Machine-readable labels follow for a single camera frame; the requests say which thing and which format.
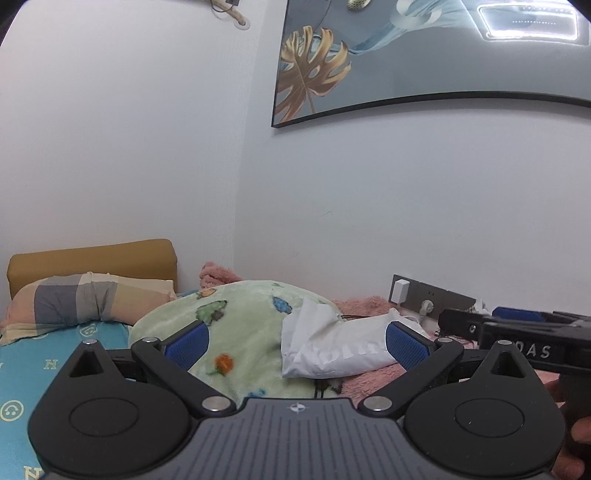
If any pink fluffy blanket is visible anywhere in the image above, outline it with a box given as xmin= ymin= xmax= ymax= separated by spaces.
xmin=198 ymin=262 xmax=571 ymax=403

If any white t-shirt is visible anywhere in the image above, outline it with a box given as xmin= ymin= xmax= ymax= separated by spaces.
xmin=280 ymin=298 xmax=437 ymax=380

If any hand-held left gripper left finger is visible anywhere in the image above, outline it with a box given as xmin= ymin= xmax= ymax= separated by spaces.
xmin=69 ymin=320 xmax=237 ymax=418

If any green cartoon blanket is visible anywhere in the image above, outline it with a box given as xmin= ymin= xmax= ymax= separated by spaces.
xmin=128 ymin=280 xmax=352 ymax=408

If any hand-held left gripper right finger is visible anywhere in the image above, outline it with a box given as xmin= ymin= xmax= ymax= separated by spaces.
xmin=358 ymin=322 xmax=542 ymax=418

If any mustard headboard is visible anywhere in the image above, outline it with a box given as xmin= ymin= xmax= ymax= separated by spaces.
xmin=7 ymin=239 xmax=179 ymax=306

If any grey wall socket panel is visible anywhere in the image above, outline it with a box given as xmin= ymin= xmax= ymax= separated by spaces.
xmin=390 ymin=274 xmax=477 ymax=325

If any teal printed bed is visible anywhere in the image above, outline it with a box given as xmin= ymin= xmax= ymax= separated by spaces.
xmin=0 ymin=318 xmax=136 ymax=480

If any checked pillow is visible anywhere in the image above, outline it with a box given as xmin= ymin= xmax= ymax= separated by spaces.
xmin=0 ymin=272 xmax=177 ymax=346

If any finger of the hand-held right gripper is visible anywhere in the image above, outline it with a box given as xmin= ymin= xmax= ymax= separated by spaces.
xmin=491 ymin=305 xmax=591 ymax=328
xmin=438 ymin=308 xmax=492 ymax=341

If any person's right hand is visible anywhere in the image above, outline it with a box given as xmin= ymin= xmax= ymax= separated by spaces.
xmin=549 ymin=382 xmax=591 ymax=480

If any wall hook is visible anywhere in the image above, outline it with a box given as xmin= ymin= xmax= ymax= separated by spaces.
xmin=203 ymin=0 xmax=251 ymax=29

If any leaf wall picture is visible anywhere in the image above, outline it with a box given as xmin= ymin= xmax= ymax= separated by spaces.
xmin=271 ymin=0 xmax=591 ymax=130

